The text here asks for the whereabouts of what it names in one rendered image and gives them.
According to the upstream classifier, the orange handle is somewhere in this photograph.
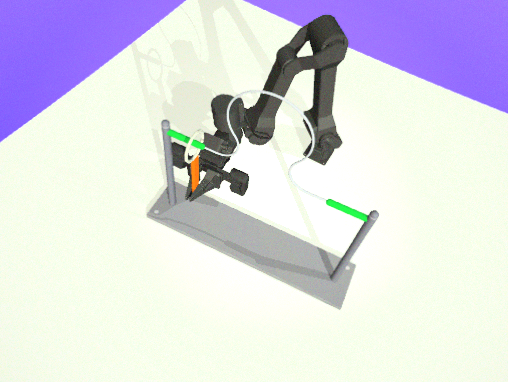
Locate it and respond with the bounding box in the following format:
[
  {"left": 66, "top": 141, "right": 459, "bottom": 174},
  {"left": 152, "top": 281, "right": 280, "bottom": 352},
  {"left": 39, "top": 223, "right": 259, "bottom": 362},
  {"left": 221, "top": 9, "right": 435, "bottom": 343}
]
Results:
[{"left": 185, "top": 129, "right": 204, "bottom": 193}]

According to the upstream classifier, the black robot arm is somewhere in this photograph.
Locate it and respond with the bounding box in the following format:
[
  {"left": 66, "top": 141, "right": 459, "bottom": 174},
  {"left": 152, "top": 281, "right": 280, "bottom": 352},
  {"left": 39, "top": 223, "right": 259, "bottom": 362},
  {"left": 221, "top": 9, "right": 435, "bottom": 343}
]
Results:
[{"left": 203, "top": 14, "right": 349, "bottom": 166}]

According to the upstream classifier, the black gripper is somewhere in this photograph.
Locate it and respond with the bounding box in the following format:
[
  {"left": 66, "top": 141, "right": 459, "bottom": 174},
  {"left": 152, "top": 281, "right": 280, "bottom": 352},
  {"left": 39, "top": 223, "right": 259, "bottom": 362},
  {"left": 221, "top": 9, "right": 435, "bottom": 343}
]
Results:
[{"left": 172, "top": 142, "right": 249, "bottom": 202}]

